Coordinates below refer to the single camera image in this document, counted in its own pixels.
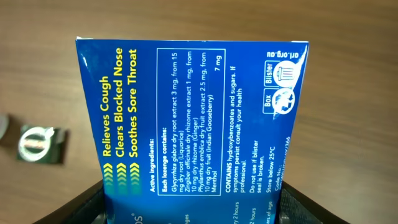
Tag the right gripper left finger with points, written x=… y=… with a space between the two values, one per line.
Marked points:
x=86 y=208

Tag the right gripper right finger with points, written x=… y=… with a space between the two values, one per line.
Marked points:
x=296 y=208

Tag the blue lozenge box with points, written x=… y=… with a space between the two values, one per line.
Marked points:
x=192 y=131

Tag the white glue bottle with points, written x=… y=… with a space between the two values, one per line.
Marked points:
x=4 y=124

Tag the green Zam-Buk box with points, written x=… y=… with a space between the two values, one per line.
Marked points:
x=41 y=144

